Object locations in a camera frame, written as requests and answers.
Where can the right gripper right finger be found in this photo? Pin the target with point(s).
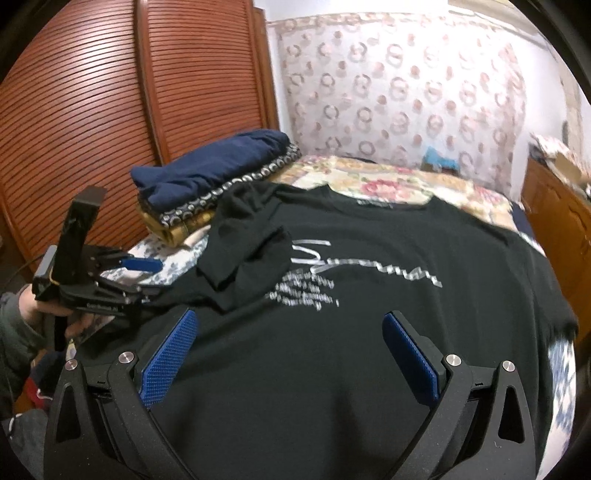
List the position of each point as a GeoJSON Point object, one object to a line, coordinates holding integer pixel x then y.
{"type": "Point", "coordinates": [479, 425]}

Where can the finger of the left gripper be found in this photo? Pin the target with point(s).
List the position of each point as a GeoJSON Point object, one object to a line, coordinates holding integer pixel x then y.
{"type": "Point", "coordinates": [123, 294]}
{"type": "Point", "coordinates": [141, 264]}

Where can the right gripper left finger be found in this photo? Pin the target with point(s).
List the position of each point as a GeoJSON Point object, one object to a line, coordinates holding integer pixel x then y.
{"type": "Point", "coordinates": [100, 423]}

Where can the black printed t-shirt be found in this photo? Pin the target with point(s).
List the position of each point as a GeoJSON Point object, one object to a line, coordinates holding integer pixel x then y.
{"type": "Point", "coordinates": [290, 377]}

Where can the person's left forearm sleeve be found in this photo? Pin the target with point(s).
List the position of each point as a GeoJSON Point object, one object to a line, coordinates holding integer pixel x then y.
{"type": "Point", "coordinates": [22, 338]}

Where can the person's left hand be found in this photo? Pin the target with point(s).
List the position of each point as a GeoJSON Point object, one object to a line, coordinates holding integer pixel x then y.
{"type": "Point", "coordinates": [48, 313]}

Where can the blue floral white bedsheet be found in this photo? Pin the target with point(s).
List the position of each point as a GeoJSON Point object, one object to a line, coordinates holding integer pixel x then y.
{"type": "Point", "coordinates": [175, 260]}

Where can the folded gold yellow fabric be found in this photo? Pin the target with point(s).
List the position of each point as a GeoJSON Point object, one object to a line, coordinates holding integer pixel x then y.
{"type": "Point", "coordinates": [174, 236]}

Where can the folded black circle-patterned garment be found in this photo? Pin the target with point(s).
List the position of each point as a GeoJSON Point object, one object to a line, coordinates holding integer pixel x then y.
{"type": "Point", "coordinates": [208, 200]}

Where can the red garment at bedside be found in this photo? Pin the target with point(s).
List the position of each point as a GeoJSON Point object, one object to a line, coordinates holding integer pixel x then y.
{"type": "Point", "coordinates": [40, 386]}

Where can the wooden louvred wardrobe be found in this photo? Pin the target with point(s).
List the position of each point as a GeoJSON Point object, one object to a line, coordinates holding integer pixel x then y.
{"type": "Point", "coordinates": [109, 85]}

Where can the wooden sideboard cabinet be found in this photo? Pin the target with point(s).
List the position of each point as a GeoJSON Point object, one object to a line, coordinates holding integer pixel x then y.
{"type": "Point", "coordinates": [561, 223]}

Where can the colourful floral quilt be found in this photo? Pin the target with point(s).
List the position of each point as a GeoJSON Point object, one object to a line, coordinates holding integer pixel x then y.
{"type": "Point", "coordinates": [387, 183]}

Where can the light blue cloth item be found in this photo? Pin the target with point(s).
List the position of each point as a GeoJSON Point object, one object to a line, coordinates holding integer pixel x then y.
{"type": "Point", "coordinates": [433, 161]}

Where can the cardboard box on sideboard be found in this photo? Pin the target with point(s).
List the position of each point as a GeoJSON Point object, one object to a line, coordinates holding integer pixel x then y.
{"type": "Point", "coordinates": [554, 152]}

